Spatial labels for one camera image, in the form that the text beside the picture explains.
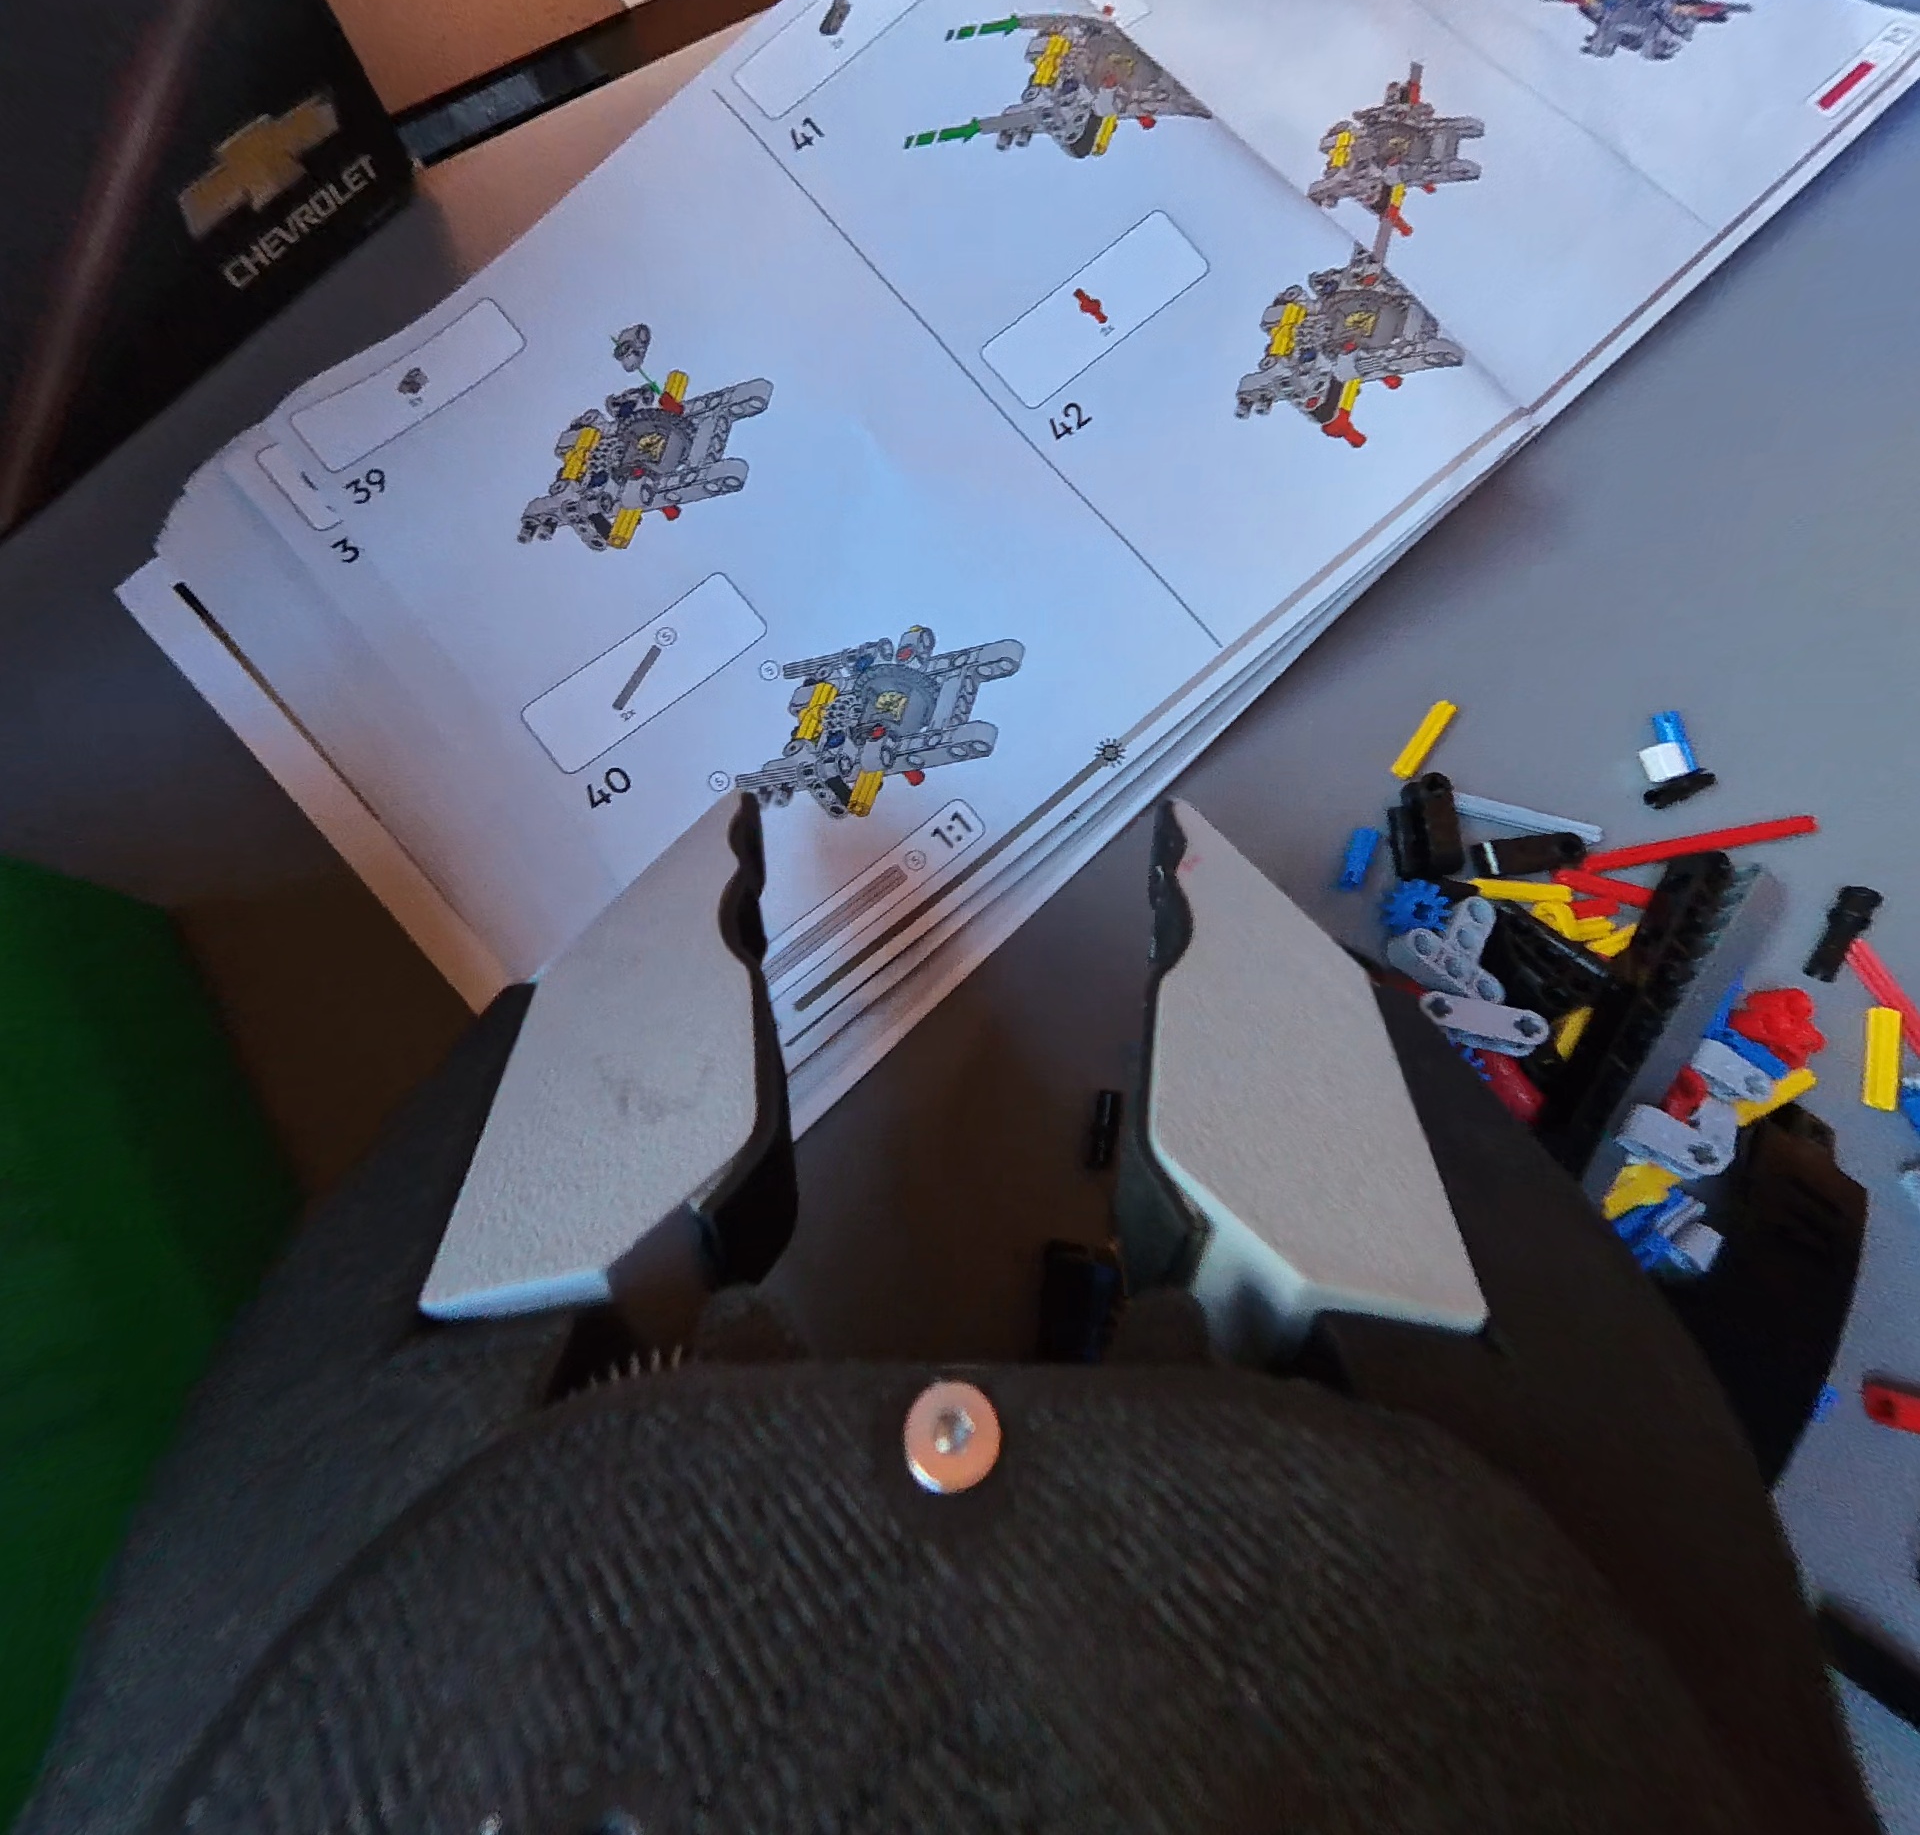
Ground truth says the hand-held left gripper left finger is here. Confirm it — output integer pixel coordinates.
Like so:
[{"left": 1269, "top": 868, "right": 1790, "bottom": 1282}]
[{"left": 417, "top": 790, "right": 800, "bottom": 1323}]

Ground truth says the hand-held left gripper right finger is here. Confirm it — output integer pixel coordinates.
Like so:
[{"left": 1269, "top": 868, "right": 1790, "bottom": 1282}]
[{"left": 1113, "top": 797, "right": 1492, "bottom": 1356}]

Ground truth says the heap of toy bricks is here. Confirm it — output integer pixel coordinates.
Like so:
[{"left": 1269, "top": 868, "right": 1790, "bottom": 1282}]
[{"left": 1334, "top": 699, "right": 1920, "bottom": 1424}]

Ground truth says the blue and white toy piece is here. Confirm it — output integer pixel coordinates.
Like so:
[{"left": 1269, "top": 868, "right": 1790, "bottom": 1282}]
[{"left": 1638, "top": 712, "right": 1714, "bottom": 810}]

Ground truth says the green cloth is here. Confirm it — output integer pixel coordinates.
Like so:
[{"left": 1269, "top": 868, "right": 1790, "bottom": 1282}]
[{"left": 0, "top": 850, "right": 308, "bottom": 1701}]

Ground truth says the open instruction booklet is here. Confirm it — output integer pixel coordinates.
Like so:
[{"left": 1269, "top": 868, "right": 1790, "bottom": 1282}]
[{"left": 117, "top": 0, "right": 1920, "bottom": 1123}]

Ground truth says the black printed box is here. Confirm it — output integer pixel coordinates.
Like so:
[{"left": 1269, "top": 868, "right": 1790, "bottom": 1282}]
[{"left": 0, "top": 0, "right": 419, "bottom": 530}]

